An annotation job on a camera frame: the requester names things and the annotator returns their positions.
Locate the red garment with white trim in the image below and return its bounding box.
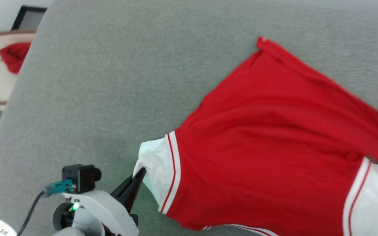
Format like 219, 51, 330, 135
133, 36, 378, 236

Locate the teal camera cable connector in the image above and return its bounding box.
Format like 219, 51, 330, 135
43, 179, 74, 197

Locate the small red cloth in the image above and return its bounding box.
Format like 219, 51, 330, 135
0, 43, 32, 75

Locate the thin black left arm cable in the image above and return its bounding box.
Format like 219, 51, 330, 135
17, 192, 45, 236

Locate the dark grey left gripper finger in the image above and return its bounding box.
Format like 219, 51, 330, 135
110, 174, 137, 200
123, 168, 147, 213

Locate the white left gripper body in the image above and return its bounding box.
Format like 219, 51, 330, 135
63, 191, 139, 236

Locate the black framed panel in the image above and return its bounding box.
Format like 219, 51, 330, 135
11, 5, 48, 31

